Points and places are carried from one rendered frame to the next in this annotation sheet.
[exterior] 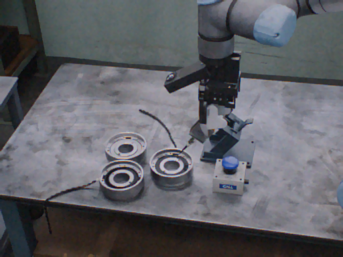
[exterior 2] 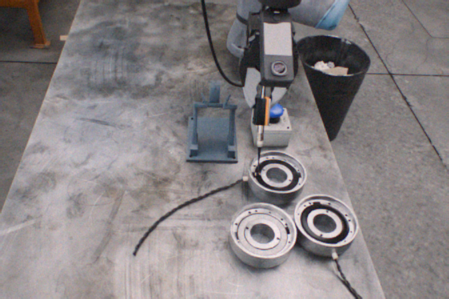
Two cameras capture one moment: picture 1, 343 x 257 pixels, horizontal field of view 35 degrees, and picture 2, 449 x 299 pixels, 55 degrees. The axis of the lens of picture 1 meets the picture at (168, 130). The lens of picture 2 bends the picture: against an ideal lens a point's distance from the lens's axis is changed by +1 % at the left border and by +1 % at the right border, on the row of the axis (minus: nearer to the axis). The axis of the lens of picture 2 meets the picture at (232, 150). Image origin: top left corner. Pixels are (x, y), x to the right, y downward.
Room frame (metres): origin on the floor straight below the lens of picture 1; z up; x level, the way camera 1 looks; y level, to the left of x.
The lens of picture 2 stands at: (1.27, 0.46, 1.40)
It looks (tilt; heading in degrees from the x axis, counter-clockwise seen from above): 44 degrees down; 247
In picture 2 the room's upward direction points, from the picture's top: 7 degrees clockwise
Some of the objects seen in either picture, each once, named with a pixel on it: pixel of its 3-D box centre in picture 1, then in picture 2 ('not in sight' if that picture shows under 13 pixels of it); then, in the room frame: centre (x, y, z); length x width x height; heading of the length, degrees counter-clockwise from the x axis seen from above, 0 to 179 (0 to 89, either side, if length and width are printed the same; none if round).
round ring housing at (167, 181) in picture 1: (171, 168); (276, 178); (0.98, -0.01, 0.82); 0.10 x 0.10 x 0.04
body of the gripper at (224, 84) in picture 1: (218, 77); (272, 24); (0.98, -0.11, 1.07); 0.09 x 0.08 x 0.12; 74
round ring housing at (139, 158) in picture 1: (126, 150); (261, 236); (1.05, 0.11, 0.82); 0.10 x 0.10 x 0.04
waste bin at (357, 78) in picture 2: not in sight; (321, 93); (0.25, -0.96, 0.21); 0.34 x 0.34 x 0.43
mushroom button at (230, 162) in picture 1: (230, 168); (272, 116); (0.94, -0.14, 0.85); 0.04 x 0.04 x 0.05
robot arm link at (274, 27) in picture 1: (266, 18); not in sight; (0.94, -0.19, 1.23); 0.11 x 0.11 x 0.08; 50
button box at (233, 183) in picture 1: (232, 177); (270, 124); (0.93, -0.15, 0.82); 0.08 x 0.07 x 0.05; 77
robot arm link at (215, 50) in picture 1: (216, 42); not in sight; (0.99, -0.11, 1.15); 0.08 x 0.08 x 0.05
